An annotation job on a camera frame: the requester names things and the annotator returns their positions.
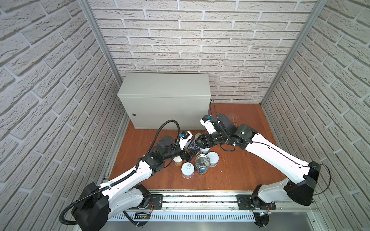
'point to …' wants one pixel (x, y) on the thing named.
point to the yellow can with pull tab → (196, 135)
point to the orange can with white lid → (178, 160)
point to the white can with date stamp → (214, 158)
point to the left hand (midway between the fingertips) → (195, 143)
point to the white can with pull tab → (187, 170)
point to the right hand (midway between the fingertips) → (201, 139)
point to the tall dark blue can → (193, 147)
